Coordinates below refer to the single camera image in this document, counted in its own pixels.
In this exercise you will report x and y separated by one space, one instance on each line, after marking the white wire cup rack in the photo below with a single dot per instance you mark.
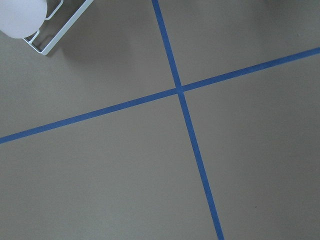
61 15

